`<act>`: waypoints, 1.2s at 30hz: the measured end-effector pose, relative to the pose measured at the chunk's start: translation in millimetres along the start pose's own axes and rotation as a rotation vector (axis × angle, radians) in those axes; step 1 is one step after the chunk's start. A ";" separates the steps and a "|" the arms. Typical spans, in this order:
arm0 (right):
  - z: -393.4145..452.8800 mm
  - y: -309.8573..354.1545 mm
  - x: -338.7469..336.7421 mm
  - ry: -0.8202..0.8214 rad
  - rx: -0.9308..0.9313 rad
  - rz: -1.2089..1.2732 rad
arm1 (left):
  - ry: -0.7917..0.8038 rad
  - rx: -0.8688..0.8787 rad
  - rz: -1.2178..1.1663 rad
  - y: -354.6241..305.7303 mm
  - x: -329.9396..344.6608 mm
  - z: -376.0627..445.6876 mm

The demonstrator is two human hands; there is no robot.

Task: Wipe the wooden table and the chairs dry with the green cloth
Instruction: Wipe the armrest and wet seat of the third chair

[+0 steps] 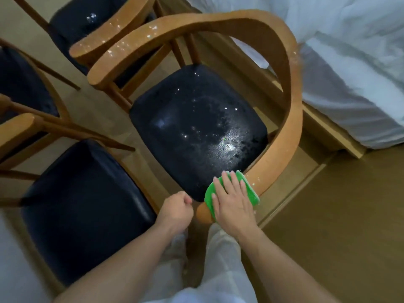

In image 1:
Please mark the person's right little finger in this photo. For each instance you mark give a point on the person's right little finger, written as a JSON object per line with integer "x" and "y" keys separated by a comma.
{"x": 244, "y": 190}

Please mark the person's right middle finger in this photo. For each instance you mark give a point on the person's right middle finger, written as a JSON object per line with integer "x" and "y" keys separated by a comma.
{"x": 227, "y": 182}

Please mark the white trousers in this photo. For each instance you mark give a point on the white trousers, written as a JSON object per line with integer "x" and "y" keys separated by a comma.
{"x": 221, "y": 274}

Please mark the green sponge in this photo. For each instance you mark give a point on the green sponge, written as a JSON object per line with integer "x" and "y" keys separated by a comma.
{"x": 249, "y": 192}

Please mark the wooden armchair with wet seat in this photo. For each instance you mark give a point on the wooden armchair with wet seat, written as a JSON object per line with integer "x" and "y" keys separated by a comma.
{"x": 195, "y": 123}

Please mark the person's left forearm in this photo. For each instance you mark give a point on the person's left forearm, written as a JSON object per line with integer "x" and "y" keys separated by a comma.
{"x": 126, "y": 265}

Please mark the person's left fingers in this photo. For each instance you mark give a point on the person's left fingers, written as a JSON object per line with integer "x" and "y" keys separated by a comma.
{"x": 184, "y": 201}

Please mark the person's right thumb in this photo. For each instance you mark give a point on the person's right thumb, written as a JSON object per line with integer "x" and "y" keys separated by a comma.
{"x": 215, "y": 205}

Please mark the person's left hand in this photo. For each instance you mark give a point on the person's left hand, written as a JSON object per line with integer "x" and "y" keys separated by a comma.
{"x": 175, "y": 211}

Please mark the white bedding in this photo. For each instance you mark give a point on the white bedding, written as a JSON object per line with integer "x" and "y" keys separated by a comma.
{"x": 353, "y": 59}

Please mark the person's right hand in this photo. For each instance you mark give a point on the person's right hand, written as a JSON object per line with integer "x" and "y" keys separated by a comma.
{"x": 232, "y": 208}

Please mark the wooden armchair with dark seat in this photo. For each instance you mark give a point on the wooden armchair with dark seat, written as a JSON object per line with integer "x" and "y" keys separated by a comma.
{"x": 71, "y": 23}
{"x": 85, "y": 205}
{"x": 22, "y": 81}

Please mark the person's right forearm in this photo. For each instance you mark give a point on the person's right forearm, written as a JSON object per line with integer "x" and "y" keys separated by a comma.
{"x": 281, "y": 268}

